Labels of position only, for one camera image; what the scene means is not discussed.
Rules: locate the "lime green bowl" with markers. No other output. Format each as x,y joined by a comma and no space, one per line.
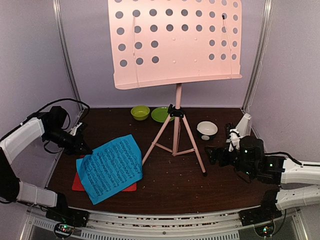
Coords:
140,112

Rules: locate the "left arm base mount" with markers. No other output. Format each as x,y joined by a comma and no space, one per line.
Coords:
64,214

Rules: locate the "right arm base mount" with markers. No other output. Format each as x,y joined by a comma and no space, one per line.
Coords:
267,211

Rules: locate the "red sheet music paper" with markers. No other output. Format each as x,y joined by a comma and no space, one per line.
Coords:
80,183

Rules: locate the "pink music stand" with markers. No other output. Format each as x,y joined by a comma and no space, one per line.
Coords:
165,42

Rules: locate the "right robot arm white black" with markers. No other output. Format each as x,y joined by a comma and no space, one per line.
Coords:
276,168

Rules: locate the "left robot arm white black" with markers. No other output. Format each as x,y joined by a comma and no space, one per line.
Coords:
49,127

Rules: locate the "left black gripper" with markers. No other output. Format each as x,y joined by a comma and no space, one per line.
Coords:
74,149

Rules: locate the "right aluminium frame post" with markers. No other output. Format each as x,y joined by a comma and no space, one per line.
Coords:
261,49

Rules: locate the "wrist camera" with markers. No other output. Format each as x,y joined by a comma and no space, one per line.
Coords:
74,130
233,137

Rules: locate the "left aluminium frame post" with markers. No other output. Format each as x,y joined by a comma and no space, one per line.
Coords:
63,42

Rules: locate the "green plate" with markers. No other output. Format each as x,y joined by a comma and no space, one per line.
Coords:
160,114

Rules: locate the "white metronome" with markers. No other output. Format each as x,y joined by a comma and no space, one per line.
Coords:
244,126

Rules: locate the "blue sheet music paper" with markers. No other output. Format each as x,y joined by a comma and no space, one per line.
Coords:
124,148

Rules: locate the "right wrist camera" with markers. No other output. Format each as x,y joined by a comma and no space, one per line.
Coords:
233,137

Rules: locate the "white and navy bowl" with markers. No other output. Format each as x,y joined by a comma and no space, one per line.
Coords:
206,130

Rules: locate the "aluminium front rail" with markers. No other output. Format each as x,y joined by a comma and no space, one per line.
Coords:
219,225

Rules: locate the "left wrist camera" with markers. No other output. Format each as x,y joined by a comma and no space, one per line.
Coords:
74,130

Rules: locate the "aluminium frame post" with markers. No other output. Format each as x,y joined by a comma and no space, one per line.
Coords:
261,49
63,42

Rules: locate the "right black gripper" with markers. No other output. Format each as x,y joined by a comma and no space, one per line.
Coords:
216,151

